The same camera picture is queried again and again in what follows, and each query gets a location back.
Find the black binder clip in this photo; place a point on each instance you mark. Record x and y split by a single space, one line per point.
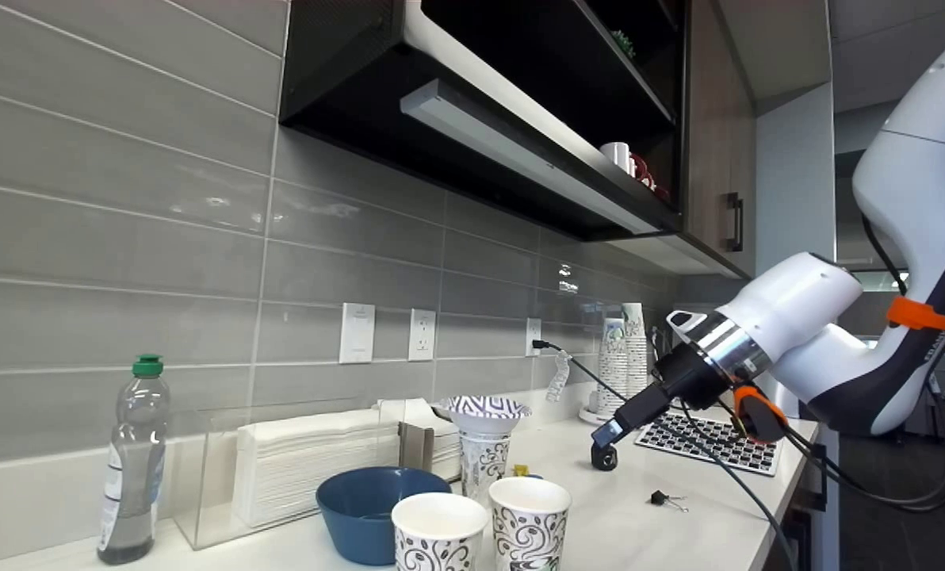
657 496

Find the blue cylinder object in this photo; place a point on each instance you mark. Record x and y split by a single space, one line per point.
603 433

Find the black wrist camera orange bands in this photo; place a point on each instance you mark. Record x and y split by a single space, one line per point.
760 414

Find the blue bowl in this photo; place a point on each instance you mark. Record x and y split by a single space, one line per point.
361 513

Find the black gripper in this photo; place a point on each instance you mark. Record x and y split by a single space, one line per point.
690 371

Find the yellow packet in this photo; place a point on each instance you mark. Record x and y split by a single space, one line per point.
522 469

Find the patterned cup under paper bowl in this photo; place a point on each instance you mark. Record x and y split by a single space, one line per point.
482 464

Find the checkerboard calibration board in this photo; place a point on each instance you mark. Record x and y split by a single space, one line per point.
715 444

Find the clear napkin holder with napkins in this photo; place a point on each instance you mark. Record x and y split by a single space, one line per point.
283 464

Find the white wall outlet with plug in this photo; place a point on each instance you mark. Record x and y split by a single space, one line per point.
532 332

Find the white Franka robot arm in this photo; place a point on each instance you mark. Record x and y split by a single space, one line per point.
863 350

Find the red mug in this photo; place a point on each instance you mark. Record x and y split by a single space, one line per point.
649 179

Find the white mug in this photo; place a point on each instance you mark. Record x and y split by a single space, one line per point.
619 155

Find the black upper cabinet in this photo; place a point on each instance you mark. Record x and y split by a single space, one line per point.
516 65

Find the white switch plate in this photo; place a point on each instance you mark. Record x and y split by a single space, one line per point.
355 332

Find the patterned paper bowl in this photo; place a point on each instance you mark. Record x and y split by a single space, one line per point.
479 414

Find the tall patterned cup stack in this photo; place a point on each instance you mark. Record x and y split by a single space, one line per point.
621 361

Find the under cabinet light bar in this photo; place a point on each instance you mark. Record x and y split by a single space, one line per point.
525 161

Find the clear bottle with green cap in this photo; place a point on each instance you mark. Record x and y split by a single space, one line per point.
130 464

